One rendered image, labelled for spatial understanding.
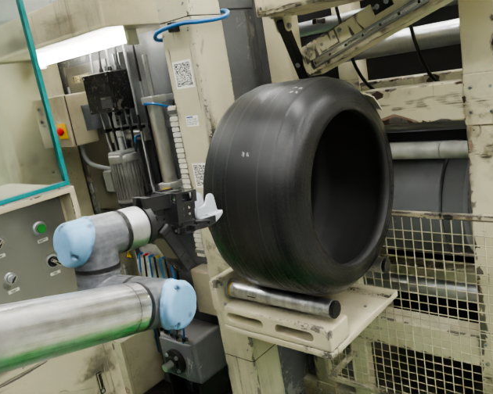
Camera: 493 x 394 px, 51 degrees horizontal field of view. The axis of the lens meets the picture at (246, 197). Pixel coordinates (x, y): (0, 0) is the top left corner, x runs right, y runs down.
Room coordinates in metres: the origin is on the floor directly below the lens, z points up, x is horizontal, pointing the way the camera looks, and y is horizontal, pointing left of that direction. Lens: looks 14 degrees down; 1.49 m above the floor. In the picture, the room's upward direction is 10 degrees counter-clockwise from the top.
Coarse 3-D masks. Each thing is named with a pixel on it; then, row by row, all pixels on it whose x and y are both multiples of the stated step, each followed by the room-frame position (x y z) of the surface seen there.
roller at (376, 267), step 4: (380, 256) 1.36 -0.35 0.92; (376, 260) 1.34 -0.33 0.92; (380, 260) 1.34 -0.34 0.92; (384, 260) 1.33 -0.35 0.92; (388, 260) 1.34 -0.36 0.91; (372, 264) 1.35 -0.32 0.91; (376, 264) 1.34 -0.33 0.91; (380, 264) 1.33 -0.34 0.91; (384, 264) 1.33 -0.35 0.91; (388, 264) 1.34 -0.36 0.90; (372, 268) 1.35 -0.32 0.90; (376, 268) 1.34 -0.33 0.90; (380, 268) 1.33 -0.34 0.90; (384, 268) 1.32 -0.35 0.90; (388, 268) 1.34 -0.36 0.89; (380, 272) 1.34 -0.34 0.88; (384, 272) 1.33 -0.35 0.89
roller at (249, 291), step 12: (228, 288) 1.35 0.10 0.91; (240, 288) 1.32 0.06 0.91; (252, 288) 1.30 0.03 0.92; (264, 288) 1.27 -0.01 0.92; (252, 300) 1.29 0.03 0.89; (264, 300) 1.26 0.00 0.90; (276, 300) 1.23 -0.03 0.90; (288, 300) 1.20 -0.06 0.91; (300, 300) 1.18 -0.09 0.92; (312, 300) 1.16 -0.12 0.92; (324, 300) 1.15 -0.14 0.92; (336, 300) 1.14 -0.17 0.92; (312, 312) 1.15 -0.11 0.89; (324, 312) 1.13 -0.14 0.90; (336, 312) 1.13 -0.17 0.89
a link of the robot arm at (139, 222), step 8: (128, 208) 0.88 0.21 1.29; (136, 208) 0.88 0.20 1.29; (128, 216) 0.86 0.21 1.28; (136, 216) 0.86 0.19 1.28; (144, 216) 0.87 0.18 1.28; (136, 224) 0.85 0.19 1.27; (144, 224) 0.86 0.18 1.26; (136, 232) 0.85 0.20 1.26; (144, 232) 0.86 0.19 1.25; (136, 240) 0.85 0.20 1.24; (144, 240) 0.86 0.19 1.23; (136, 248) 0.87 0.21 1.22
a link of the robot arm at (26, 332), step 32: (96, 288) 0.66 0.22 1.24; (128, 288) 0.68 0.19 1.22; (160, 288) 0.72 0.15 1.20; (192, 288) 0.74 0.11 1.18; (0, 320) 0.52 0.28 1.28; (32, 320) 0.54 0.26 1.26; (64, 320) 0.57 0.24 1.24; (96, 320) 0.60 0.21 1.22; (128, 320) 0.65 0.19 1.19; (160, 320) 0.70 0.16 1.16; (0, 352) 0.50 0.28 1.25; (32, 352) 0.53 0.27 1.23; (64, 352) 0.57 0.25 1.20
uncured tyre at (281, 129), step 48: (240, 96) 1.35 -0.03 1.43; (288, 96) 1.19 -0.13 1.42; (336, 96) 1.22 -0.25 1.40; (240, 144) 1.16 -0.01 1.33; (288, 144) 1.10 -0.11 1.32; (336, 144) 1.55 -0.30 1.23; (384, 144) 1.37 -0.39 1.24; (240, 192) 1.12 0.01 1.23; (288, 192) 1.06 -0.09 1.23; (336, 192) 1.55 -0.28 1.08; (384, 192) 1.37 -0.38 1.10; (240, 240) 1.13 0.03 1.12; (288, 240) 1.06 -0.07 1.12; (336, 240) 1.46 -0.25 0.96; (384, 240) 1.34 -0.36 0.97; (288, 288) 1.16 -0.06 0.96; (336, 288) 1.17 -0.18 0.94
